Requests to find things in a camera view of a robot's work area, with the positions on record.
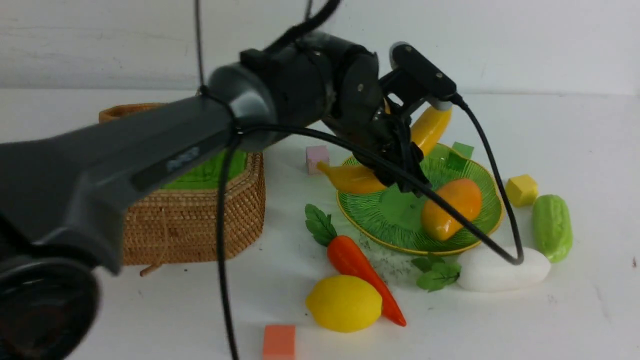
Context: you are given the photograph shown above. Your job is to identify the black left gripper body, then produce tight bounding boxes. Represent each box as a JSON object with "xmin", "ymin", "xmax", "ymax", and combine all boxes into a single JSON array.
[{"xmin": 325, "ymin": 100, "xmax": 430, "ymax": 197}]

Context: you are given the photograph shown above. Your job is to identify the yellow plastic banana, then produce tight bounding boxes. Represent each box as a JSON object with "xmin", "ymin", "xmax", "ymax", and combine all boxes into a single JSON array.
[{"xmin": 317, "ymin": 101, "xmax": 453, "ymax": 194}]

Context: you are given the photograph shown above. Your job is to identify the orange yellow plastic mango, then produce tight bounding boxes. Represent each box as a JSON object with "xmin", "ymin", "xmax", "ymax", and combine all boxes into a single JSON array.
[{"xmin": 421, "ymin": 178, "xmax": 484, "ymax": 242}]

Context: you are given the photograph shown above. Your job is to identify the orange plastic carrot with leaves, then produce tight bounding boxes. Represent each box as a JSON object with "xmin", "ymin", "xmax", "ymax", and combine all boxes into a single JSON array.
[{"xmin": 304, "ymin": 203, "xmax": 407, "ymax": 327}]

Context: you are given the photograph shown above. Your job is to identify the yellow plastic lemon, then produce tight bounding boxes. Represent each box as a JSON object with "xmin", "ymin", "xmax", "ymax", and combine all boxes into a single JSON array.
[{"xmin": 305, "ymin": 275, "xmax": 383, "ymax": 333}]

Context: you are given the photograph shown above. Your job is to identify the white plastic radish with leaves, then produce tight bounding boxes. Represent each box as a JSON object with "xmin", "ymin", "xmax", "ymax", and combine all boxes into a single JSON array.
[{"xmin": 411, "ymin": 247, "xmax": 552, "ymax": 293}]

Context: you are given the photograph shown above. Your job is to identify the green plastic cucumber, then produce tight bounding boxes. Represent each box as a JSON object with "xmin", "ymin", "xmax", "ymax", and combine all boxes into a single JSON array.
[{"xmin": 532, "ymin": 194, "xmax": 574, "ymax": 264}]

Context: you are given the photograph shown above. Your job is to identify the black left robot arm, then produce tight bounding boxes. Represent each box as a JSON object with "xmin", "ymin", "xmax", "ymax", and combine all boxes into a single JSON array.
[{"xmin": 0, "ymin": 32, "xmax": 437, "ymax": 360}]

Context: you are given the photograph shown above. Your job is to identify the pink foam cube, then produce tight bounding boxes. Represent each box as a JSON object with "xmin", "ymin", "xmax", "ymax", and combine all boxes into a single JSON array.
[{"xmin": 305, "ymin": 145, "xmax": 330, "ymax": 176}]

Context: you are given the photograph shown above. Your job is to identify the green foam cube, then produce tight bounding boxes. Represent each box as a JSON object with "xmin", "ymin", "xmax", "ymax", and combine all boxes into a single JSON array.
[{"xmin": 445, "ymin": 141, "xmax": 474, "ymax": 172}]

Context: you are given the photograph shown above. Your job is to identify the green glass leaf plate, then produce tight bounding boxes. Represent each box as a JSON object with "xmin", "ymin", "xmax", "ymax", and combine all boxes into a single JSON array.
[{"xmin": 336, "ymin": 143, "xmax": 505, "ymax": 256}]

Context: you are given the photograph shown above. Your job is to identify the yellow foam cube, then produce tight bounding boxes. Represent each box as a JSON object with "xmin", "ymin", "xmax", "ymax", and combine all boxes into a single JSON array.
[{"xmin": 505, "ymin": 174, "xmax": 538, "ymax": 208}]

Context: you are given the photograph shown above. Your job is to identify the woven wicker basket green lining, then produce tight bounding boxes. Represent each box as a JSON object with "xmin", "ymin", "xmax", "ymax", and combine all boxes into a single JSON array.
[{"xmin": 123, "ymin": 152, "xmax": 266, "ymax": 276}]

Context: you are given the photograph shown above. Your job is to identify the orange foam cube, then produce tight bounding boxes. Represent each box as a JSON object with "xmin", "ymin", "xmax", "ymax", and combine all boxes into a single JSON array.
[{"xmin": 262, "ymin": 324, "xmax": 297, "ymax": 360}]

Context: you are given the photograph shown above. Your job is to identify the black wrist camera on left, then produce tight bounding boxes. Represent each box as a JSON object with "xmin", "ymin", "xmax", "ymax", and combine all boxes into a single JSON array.
[{"xmin": 379, "ymin": 41, "xmax": 457, "ymax": 116}]

